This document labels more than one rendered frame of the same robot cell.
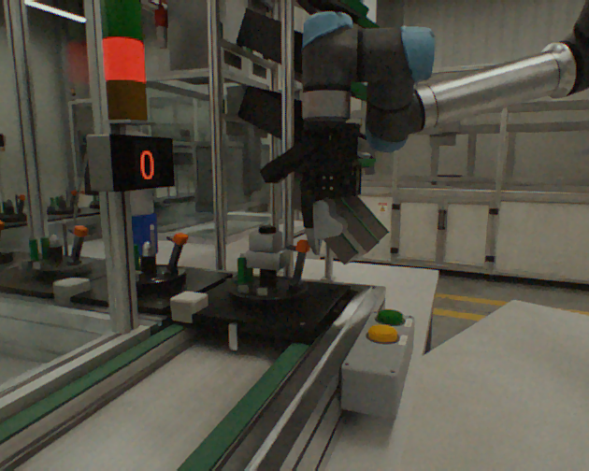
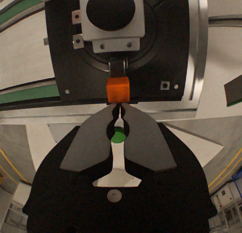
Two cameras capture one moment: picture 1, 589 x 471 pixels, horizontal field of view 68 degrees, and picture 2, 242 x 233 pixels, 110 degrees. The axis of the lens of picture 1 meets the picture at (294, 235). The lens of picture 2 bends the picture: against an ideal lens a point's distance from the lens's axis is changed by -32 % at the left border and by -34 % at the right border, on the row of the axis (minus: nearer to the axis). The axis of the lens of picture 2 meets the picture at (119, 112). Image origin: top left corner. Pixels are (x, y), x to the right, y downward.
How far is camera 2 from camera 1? 0.74 m
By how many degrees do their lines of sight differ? 95
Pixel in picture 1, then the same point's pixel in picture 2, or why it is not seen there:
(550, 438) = not seen: hidden behind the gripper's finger
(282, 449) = (6, 121)
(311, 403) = (20, 121)
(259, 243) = (85, 13)
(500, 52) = not seen: outside the picture
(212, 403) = (20, 67)
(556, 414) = (118, 160)
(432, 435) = not seen: hidden behind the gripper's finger
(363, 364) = (53, 131)
